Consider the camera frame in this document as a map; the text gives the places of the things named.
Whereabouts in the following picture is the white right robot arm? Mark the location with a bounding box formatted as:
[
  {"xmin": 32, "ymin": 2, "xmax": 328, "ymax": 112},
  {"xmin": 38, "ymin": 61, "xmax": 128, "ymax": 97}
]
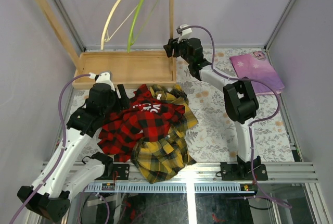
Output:
[{"xmin": 163, "ymin": 38, "xmax": 259, "ymax": 180}]

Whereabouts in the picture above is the purple folded cloth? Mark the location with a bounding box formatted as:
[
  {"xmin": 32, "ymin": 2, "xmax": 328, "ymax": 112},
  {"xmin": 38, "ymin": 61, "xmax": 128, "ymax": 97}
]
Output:
[{"xmin": 229, "ymin": 51, "xmax": 285, "ymax": 94}]

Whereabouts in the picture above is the green hanger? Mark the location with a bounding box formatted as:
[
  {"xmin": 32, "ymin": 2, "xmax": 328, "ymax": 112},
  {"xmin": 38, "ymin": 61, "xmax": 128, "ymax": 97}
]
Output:
[{"xmin": 126, "ymin": 0, "xmax": 160, "ymax": 53}]

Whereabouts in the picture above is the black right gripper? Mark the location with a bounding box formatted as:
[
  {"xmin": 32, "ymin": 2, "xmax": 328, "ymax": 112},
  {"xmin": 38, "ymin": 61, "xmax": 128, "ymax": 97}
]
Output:
[{"xmin": 163, "ymin": 35, "xmax": 193, "ymax": 65}]

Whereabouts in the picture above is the red black plaid shirt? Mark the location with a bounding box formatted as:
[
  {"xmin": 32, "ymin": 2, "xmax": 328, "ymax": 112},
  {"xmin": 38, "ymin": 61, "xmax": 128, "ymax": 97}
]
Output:
[{"xmin": 97, "ymin": 84, "xmax": 185, "ymax": 162}]

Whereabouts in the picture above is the floral table mat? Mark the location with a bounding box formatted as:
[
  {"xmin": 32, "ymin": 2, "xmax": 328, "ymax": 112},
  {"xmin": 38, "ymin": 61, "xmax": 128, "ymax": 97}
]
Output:
[{"xmin": 66, "ymin": 48, "xmax": 294, "ymax": 162}]

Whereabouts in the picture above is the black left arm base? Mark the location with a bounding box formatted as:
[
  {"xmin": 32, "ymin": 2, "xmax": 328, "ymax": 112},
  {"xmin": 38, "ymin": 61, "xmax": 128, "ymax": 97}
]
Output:
[{"xmin": 101, "ymin": 164, "xmax": 130, "ymax": 180}]

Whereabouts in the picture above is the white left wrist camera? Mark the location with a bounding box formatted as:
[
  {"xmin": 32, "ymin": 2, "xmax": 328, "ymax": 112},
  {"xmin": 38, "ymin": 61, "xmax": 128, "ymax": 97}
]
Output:
[{"xmin": 89, "ymin": 71, "xmax": 115, "ymax": 91}]

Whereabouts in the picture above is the aluminium front rail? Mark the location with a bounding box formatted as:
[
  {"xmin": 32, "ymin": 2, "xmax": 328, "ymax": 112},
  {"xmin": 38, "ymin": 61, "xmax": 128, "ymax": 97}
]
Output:
[{"xmin": 40, "ymin": 161, "xmax": 319, "ymax": 183}]

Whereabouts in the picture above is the yellow black plaid shirt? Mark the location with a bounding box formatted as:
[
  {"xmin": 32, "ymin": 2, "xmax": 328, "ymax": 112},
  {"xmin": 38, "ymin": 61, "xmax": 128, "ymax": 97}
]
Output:
[{"xmin": 131, "ymin": 84, "xmax": 198, "ymax": 184}]

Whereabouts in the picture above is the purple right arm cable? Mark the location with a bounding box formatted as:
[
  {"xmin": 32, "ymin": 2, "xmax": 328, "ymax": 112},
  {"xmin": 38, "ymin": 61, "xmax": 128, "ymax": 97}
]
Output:
[{"xmin": 191, "ymin": 26, "xmax": 293, "ymax": 209}]

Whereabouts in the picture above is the cream wooden hanger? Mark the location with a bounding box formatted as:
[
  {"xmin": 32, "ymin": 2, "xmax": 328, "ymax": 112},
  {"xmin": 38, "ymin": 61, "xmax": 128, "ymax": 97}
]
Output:
[{"xmin": 100, "ymin": 0, "xmax": 148, "ymax": 51}]

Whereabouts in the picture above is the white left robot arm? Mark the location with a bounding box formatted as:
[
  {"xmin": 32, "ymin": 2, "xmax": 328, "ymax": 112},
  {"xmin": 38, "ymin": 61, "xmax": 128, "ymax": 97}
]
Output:
[{"xmin": 17, "ymin": 83, "xmax": 130, "ymax": 222}]

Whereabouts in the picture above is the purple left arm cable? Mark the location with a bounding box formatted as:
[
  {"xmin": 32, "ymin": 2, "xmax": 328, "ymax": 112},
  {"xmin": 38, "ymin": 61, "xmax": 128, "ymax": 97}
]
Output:
[{"xmin": 7, "ymin": 72, "xmax": 92, "ymax": 224}]

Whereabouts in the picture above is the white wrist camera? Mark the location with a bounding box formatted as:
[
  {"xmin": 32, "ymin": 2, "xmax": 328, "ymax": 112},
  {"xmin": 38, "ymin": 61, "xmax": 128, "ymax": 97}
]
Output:
[
  {"xmin": 89, "ymin": 71, "xmax": 115, "ymax": 91},
  {"xmin": 176, "ymin": 24, "xmax": 193, "ymax": 43}
]

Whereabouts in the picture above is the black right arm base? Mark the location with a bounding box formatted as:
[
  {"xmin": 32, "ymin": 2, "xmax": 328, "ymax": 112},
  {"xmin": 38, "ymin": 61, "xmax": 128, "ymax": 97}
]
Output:
[{"xmin": 220, "ymin": 156, "xmax": 268, "ymax": 181}]

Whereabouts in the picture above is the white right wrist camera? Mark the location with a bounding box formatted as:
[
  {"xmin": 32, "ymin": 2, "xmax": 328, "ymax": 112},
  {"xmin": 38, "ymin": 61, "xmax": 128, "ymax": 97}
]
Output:
[{"xmin": 176, "ymin": 24, "xmax": 193, "ymax": 43}]

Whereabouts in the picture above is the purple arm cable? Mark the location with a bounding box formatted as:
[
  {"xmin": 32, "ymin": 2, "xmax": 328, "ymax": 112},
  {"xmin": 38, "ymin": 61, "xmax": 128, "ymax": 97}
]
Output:
[
  {"xmin": 7, "ymin": 72, "xmax": 92, "ymax": 224},
  {"xmin": 191, "ymin": 26, "xmax": 293, "ymax": 209}
]

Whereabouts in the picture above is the perforated cable duct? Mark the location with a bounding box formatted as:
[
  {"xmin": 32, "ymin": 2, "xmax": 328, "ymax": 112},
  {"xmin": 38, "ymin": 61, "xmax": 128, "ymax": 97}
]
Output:
[{"xmin": 85, "ymin": 182, "xmax": 255, "ymax": 194}]

